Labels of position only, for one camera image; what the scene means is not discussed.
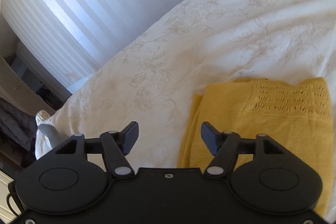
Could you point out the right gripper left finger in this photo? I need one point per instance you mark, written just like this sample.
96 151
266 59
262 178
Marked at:
113 147

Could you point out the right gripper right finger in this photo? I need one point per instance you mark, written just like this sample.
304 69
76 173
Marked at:
225 148

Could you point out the yellow knitted sweater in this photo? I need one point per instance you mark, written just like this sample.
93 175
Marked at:
299 117

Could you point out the grey sock foot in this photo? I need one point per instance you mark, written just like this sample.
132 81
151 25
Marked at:
49 131

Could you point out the dark jacket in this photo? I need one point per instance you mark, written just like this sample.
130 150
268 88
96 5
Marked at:
19 128

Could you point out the white floral bedspread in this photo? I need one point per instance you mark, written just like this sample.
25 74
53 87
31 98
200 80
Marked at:
200 42

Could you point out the white sheer curtain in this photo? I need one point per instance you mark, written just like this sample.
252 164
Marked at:
73 39

